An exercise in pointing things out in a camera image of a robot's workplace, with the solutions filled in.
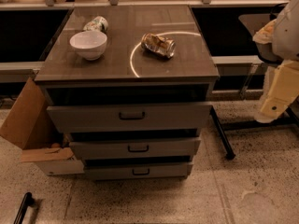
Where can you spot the grey bottom drawer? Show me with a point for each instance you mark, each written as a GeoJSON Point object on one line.
{"type": "Point", "coordinates": [156, 170]}

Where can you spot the grey drawer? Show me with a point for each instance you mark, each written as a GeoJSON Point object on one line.
{"type": "Point", "coordinates": [125, 118]}
{"type": "Point", "coordinates": [156, 170]}
{"type": "Point", "coordinates": [126, 149]}

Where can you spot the grey drawer cabinet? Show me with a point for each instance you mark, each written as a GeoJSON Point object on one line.
{"type": "Point", "coordinates": [126, 74]}

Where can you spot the grey top drawer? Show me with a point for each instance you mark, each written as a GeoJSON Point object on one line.
{"type": "Point", "coordinates": [125, 118]}

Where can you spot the grey middle drawer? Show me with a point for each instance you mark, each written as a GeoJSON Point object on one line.
{"type": "Point", "coordinates": [126, 149]}

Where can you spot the crushed silver soda can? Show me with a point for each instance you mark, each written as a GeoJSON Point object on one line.
{"type": "Point", "coordinates": [159, 45]}

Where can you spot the white ceramic bowl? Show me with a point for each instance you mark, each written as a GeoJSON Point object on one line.
{"type": "Point", "coordinates": [89, 45]}

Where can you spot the black side table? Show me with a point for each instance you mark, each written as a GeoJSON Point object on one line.
{"type": "Point", "coordinates": [258, 31]}

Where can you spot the black table leg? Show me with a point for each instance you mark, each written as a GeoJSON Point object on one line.
{"type": "Point", "coordinates": [229, 151]}

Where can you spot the brown cardboard box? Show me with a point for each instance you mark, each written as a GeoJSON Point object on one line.
{"type": "Point", "coordinates": [28, 126]}

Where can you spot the black bar on floor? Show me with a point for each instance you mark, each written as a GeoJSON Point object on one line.
{"type": "Point", "coordinates": [27, 201]}

